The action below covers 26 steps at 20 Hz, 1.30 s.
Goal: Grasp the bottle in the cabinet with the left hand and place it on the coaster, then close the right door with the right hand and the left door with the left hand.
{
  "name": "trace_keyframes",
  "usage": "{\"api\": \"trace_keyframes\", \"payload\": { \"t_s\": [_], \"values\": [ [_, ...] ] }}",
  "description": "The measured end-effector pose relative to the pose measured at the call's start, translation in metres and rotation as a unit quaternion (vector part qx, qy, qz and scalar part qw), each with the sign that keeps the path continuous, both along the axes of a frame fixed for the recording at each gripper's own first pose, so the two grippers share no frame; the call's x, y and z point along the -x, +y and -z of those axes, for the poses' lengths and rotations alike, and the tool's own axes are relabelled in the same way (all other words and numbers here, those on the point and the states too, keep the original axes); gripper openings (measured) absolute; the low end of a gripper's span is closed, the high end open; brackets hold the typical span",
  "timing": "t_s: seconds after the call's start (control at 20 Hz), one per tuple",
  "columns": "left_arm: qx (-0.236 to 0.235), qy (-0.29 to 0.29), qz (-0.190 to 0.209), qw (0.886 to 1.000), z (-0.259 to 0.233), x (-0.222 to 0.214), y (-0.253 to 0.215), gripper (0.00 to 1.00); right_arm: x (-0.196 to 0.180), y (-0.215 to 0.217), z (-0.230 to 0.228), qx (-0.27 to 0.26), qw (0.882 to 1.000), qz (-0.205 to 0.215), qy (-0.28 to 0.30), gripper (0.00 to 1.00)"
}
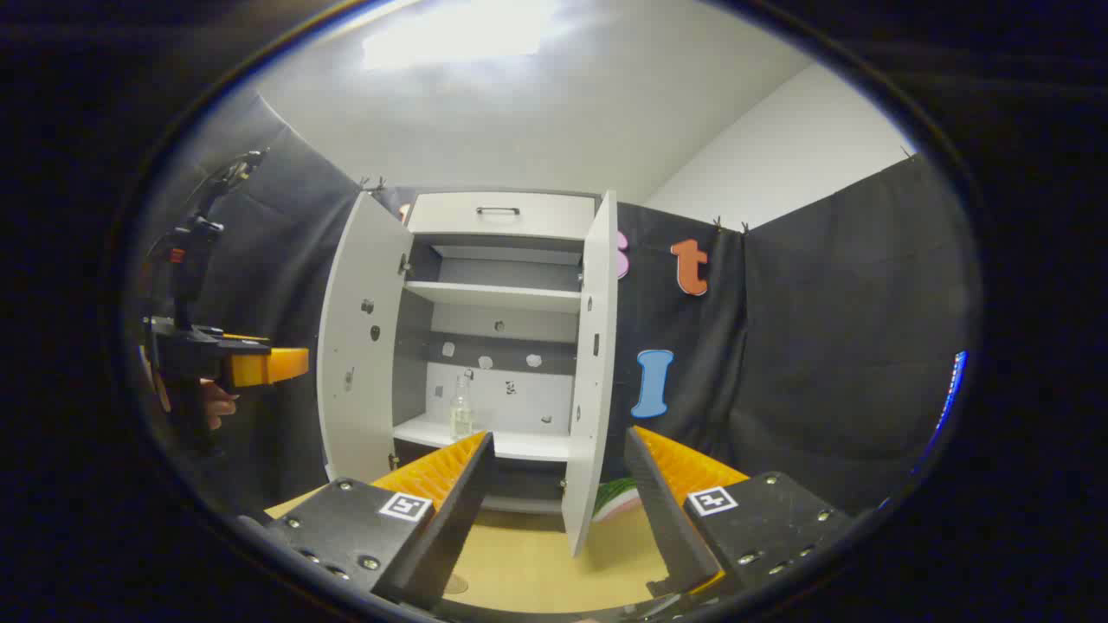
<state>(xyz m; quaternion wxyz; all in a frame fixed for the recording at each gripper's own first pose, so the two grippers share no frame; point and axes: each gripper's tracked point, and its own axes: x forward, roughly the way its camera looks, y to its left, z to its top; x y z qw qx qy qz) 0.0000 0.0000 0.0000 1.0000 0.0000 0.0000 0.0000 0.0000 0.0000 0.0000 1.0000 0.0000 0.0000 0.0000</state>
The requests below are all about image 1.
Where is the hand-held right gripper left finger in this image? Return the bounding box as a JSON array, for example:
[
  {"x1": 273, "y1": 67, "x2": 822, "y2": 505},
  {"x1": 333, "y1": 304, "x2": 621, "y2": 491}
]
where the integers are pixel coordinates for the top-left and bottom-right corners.
[{"x1": 238, "y1": 430, "x2": 496, "y2": 611}]

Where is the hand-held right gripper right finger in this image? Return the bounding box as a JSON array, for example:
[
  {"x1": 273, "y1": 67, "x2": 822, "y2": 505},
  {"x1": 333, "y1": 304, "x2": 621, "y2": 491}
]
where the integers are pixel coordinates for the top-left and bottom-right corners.
[{"x1": 623, "y1": 424, "x2": 858, "y2": 600}]

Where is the white cabinet door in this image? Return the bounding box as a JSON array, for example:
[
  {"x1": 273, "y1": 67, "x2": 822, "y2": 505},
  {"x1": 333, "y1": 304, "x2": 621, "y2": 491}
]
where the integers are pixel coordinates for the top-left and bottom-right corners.
[
  {"x1": 561, "y1": 190, "x2": 619, "y2": 557},
  {"x1": 316, "y1": 192, "x2": 415, "y2": 484}
]

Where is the clear glass bottle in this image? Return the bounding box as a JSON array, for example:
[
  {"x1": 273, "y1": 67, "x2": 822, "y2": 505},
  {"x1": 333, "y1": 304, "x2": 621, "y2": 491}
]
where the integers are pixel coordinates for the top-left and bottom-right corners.
[{"x1": 448, "y1": 374, "x2": 475, "y2": 440}]

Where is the white cabinet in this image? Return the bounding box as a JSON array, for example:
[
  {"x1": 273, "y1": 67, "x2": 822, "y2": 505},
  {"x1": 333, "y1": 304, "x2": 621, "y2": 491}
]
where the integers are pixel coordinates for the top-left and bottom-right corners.
[{"x1": 316, "y1": 189, "x2": 620, "y2": 559}]

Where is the white cabinet shelf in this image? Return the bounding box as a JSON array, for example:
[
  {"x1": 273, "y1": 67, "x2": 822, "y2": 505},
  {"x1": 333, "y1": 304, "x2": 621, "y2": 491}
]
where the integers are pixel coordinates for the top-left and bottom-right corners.
[
  {"x1": 404, "y1": 279, "x2": 583, "y2": 314},
  {"x1": 394, "y1": 414, "x2": 572, "y2": 462}
]

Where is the white cabinet drawer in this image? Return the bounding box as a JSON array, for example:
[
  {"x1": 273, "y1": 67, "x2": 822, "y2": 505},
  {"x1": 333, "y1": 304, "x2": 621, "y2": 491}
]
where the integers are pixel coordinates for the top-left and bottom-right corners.
[{"x1": 407, "y1": 192, "x2": 598, "y2": 241}]

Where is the toy watermelon slice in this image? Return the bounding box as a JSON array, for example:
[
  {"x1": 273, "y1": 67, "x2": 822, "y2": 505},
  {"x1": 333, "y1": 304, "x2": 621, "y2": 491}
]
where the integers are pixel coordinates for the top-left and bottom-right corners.
[{"x1": 591, "y1": 478, "x2": 643, "y2": 523}]

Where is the black backdrop cloth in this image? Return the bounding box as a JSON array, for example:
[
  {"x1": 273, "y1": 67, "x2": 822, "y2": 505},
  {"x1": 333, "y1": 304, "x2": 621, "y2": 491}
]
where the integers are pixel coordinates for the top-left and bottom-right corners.
[{"x1": 143, "y1": 91, "x2": 975, "y2": 520}]

